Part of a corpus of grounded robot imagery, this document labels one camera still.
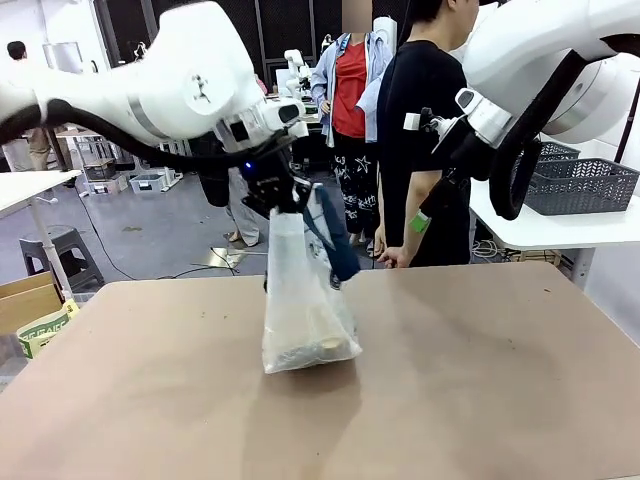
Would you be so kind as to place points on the dark storage crate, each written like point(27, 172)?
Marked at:
point(100, 170)

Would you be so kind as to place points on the mannequin with cream jacket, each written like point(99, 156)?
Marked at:
point(245, 215)

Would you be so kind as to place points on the white table with leg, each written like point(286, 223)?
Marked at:
point(25, 192)

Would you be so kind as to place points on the clear plastic storage bin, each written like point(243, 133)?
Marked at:
point(148, 183)

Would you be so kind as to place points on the white side table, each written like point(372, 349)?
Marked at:
point(550, 230)

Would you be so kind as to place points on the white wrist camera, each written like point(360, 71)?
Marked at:
point(413, 121)
point(300, 129)

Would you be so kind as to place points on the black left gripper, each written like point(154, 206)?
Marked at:
point(270, 187)

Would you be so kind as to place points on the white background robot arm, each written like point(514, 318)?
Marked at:
point(296, 70)

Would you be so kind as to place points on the cardboard under side table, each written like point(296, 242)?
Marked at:
point(540, 256)

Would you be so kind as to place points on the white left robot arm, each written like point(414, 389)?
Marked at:
point(175, 100)

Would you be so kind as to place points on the brown cardboard box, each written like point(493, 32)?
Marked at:
point(27, 300)

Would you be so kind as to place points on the tool with tan head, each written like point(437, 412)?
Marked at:
point(332, 344)

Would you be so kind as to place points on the green white printed carton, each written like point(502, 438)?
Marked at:
point(42, 330)

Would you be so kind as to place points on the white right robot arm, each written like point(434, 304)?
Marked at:
point(550, 50)

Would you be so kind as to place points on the person's right forearm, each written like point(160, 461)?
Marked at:
point(417, 215)

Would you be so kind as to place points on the person's right hand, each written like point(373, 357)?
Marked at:
point(395, 257)

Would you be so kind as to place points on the metal plate on floor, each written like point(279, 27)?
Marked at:
point(227, 257)

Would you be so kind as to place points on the black slanted stand pole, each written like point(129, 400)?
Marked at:
point(627, 125)

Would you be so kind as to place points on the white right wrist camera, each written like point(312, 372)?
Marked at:
point(413, 121)

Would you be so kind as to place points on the grey rectangular panel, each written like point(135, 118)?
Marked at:
point(62, 57)

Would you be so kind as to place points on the person in black t-shirt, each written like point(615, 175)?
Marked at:
point(415, 85)

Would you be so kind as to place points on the grey plastic stool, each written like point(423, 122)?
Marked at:
point(60, 250)

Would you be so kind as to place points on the person in red shirt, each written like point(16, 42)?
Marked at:
point(350, 100)

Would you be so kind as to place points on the background person beige trousers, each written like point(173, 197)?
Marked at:
point(17, 50)

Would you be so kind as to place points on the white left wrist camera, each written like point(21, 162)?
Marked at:
point(300, 129)

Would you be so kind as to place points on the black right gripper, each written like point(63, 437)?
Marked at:
point(470, 157)

